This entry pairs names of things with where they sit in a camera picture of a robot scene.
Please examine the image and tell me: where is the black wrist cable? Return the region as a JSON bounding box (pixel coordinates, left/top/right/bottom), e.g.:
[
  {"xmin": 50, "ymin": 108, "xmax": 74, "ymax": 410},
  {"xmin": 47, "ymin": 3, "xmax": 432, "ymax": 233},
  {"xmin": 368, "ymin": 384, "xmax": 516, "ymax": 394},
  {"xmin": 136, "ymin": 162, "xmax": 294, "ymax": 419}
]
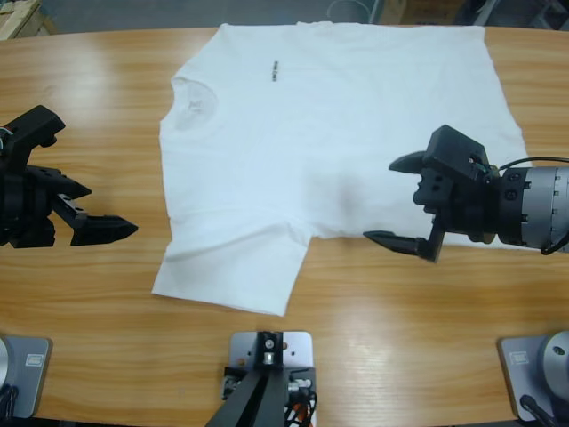
[{"xmin": 496, "ymin": 155, "xmax": 569, "ymax": 172}]

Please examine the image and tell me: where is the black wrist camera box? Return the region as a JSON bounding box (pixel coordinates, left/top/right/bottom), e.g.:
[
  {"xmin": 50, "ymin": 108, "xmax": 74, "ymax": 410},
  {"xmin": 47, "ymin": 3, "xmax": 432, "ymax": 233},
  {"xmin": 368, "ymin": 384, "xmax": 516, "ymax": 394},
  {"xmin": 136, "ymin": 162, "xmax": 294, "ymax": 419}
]
[
  {"xmin": 421, "ymin": 125, "xmax": 493, "ymax": 184},
  {"xmin": 0, "ymin": 105, "xmax": 67, "ymax": 173}
]

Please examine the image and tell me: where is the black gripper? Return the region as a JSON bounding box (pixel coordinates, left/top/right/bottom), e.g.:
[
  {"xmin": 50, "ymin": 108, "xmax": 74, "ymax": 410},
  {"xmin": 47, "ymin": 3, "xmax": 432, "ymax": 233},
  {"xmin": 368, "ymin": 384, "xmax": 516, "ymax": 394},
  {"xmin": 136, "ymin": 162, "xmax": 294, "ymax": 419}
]
[
  {"xmin": 0, "ymin": 165, "xmax": 140, "ymax": 249},
  {"xmin": 363, "ymin": 150, "xmax": 525, "ymax": 264}
]

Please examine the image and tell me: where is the dark camera post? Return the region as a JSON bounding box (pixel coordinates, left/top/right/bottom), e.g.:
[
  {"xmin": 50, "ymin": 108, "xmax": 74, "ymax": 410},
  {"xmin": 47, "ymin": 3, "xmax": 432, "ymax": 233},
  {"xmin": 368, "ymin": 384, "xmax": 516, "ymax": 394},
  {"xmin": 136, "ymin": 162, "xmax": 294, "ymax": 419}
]
[{"xmin": 208, "ymin": 331, "xmax": 286, "ymax": 427}]

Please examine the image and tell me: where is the black base cable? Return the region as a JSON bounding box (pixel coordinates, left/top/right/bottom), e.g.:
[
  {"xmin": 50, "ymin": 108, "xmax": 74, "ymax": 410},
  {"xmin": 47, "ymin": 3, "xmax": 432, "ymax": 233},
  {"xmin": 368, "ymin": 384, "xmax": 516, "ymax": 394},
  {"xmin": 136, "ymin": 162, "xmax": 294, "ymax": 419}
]
[
  {"xmin": 519, "ymin": 393, "xmax": 559, "ymax": 427},
  {"xmin": 0, "ymin": 384, "xmax": 20, "ymax": 419}
]

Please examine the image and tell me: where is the grey metal frame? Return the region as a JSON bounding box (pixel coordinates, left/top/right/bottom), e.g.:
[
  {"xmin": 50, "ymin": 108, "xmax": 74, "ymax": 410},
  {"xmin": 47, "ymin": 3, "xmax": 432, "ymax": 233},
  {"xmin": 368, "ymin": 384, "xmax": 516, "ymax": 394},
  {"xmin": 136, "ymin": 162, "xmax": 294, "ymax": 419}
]
[{"xmin": 461, "ymin": 0, "xmax": 569, "ymax": 31}]

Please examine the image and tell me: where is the white mounting block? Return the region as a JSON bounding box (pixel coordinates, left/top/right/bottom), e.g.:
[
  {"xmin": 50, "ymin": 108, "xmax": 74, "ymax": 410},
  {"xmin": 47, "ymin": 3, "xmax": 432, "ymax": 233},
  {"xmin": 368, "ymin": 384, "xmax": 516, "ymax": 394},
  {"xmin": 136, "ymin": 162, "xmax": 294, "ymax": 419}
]
[{"xmin": 228, "ymin": 330, "xmax": 315, "ymax": 427}]

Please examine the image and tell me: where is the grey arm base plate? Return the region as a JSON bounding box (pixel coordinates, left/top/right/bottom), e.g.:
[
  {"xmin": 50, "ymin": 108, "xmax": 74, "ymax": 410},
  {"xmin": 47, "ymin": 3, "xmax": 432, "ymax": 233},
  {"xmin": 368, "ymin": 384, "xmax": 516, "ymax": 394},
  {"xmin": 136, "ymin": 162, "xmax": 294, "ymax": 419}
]
[
  {"xmin": 0, "ymin": 335, "xmax": 53, "ymax": 419},
  {"xmin": 496, "ymin": 329, "xmax": 569, "ymax": 423}
]

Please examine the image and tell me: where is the orange and black cable bundle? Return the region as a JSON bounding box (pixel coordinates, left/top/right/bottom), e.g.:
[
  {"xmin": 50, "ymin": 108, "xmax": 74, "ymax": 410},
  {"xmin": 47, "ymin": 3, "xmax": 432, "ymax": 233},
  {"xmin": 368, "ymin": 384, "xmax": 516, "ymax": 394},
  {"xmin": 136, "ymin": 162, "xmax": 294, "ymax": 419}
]
[{"xmin": 284, "ymin": 391, "xmax": 319, "ymax": 427}]

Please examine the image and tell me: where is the black clamp with silver fittings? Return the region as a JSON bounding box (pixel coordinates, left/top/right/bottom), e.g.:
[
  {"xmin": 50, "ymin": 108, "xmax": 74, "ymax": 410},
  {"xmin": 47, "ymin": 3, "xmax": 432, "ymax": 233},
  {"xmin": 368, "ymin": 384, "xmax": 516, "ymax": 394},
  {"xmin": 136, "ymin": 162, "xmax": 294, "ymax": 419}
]
[{"xmin": 223, "ymin": 365, "xmax": 317, "ymax": 401}]

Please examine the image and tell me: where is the brown cardboard box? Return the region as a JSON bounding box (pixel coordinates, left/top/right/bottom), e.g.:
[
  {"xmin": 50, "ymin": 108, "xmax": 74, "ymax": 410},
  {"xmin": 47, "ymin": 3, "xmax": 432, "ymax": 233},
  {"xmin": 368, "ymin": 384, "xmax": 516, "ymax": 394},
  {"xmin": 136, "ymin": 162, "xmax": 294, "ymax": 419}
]
[{"xmin": 381, "ymin": 0, "xmax": 459, "ymax": 26}]

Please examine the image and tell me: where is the white T-shirt with black print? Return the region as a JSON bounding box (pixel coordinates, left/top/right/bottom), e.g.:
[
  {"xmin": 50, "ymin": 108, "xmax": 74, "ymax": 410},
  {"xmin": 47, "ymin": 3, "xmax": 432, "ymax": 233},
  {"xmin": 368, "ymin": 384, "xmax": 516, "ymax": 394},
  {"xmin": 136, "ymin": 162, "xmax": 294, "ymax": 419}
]
[{"xmin": 150, "ymin": 20, "xmax": 543, "ymax": 318}]

